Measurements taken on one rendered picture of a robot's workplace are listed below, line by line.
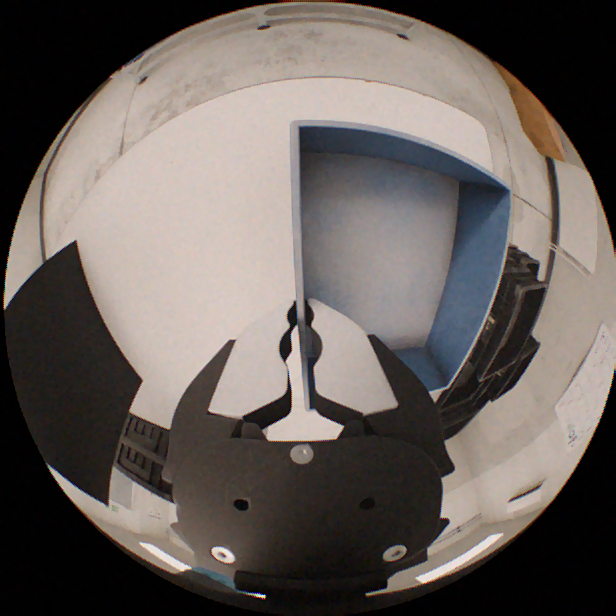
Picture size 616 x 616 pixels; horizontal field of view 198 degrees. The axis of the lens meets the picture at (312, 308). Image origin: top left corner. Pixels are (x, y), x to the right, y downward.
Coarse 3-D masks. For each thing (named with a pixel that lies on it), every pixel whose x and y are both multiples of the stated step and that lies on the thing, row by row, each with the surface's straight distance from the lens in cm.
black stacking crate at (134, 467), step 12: (120, 444) 73; (120, 456) 72; (132, 456) 68; (144, 456) 64; (132, 468) 68; (144, 468) 65; (156, 468) 62; (144, 480) 64; (156, 480) 62; (168, 492) 60
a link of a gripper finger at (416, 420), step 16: (368, 336) 9; (384, 352) 9; (384, 368) 8; (400, 368) 8; (400, 384) 8; (416, 384) 8; (400, 400) 7; (416, 400) 7; (432, 400) 8; (368, 416) 7; (384, 416) 7; (400, 416) 7; (416, 416) 7; (432, 416) 7; (368, 432) 7; (384, 432) 7; (400, 432) 7; (416, 432) 7; (432, 432) 7; (432, 448) 7; (448, 464) 7
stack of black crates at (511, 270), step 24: (504, 264) 84; (504, 288) 71; (528, 288) 71; (504, 312) 72; (528, 312) 97; (480, 336) 80; (504, 336) 72; (528, 336) 100; (480, 360) 83; (504, 360) 101
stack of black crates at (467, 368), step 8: (464, 368) 92; (472, 368) 126; (456, 376) 97; (464, 376) 127; (472, 376) 131; (456, 384) 129; (464, 384) 136; (472, 384) 133; (480, 384) 127; (448, 392) 105; (456, 392) 130; (464, 392) 133; (472, 392) 134; (440, 400) 113; (448, 400) 125; (456, 400) 127; (464, 400) 131; (440, 408) 120
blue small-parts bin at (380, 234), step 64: (320, 128) 10; (384, 128) 10; (320, 192) 16; (384, 192) 17; (448, 192) 20; (512, 192) 17; (320, 256) 16; (384, 256) 18; (448, 256) 21; (384, 320) 21; (448, 320) 22; (448, 384) 23
